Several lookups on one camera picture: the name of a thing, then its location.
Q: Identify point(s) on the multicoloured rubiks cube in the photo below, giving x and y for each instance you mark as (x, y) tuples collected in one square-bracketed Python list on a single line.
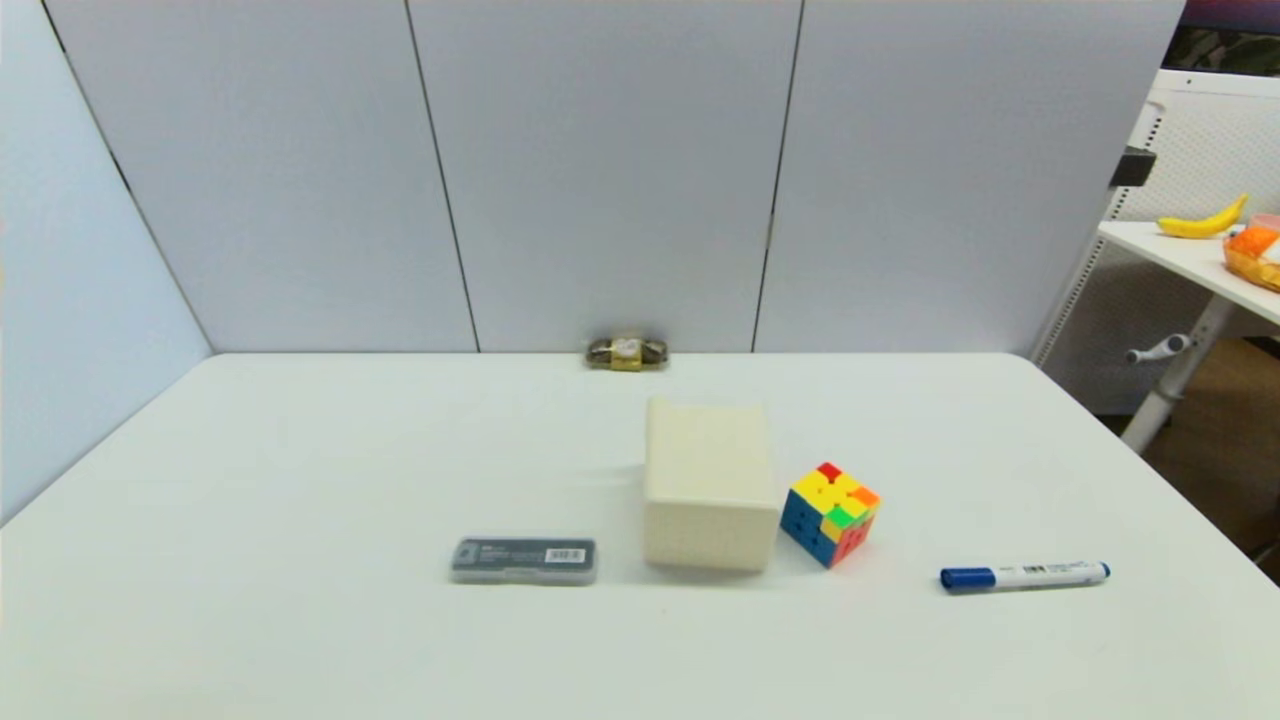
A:
[(828, 515)]

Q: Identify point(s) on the gold foil wrapped object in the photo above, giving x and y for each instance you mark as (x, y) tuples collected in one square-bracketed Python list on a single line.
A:
[(626, 353)]

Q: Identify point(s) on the cream rectangular box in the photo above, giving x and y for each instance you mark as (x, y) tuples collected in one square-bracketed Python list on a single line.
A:
[(710, 485)]

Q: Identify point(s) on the grey plastic case with barcode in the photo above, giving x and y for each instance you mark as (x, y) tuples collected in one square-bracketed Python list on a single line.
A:
[(523, 561)]

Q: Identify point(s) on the white marker with blue cap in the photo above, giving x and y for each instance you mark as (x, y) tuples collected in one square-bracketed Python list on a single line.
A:
[(1030, 576)]

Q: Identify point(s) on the black clamp on partition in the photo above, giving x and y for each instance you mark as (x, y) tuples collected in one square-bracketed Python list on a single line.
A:
[(1132, 167)]

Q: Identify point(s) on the white side table leg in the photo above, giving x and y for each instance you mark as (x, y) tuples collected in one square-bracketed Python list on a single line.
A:
[(1180, 375)]

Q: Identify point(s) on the white side table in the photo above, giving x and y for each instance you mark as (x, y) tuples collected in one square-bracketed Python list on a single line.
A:
[(1190, 258)]

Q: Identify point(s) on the yellow banana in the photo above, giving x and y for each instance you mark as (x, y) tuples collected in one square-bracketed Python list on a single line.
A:
[(1200, 224)]

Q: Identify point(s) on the white pegboard panel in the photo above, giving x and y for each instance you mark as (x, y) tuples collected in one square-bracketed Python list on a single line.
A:
[(1215, 140)]

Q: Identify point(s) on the pink container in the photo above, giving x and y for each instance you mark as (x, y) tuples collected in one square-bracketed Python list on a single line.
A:
[(1268, 220)]

